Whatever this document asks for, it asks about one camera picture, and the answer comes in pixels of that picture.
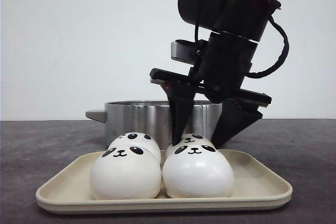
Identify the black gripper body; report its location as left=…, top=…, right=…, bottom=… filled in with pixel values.
left=150, top=33, right=271, bottom=107

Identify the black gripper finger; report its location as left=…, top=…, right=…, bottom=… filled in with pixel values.
left=211, top=100, right=262, bottom=148
left=162, top=81, right=196, bottom=146

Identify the panda bun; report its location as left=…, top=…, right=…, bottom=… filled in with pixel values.
left=108, top=132, right=161, bottom=163
left=165, top=133, right=215, bottom=157
left=162, top=144, right=234, bottom=198
left=89, top=145, right=161, bottom=200

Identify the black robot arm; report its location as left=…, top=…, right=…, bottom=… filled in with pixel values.
left=150, top=0, right=289, bottom=147

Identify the stainless steel steamer pot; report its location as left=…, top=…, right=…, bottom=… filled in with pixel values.
left=86, top=100, right=222, bottom=150

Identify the beige plastic tray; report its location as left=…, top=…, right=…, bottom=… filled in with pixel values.
left=36, top=149, right=292, bottom=215

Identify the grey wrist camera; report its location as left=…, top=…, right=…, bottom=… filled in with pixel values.
left=171, top=39, right=208, bottom=65

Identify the black braided cable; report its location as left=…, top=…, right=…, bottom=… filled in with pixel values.
left=245, top=15, right=290, bottom=79

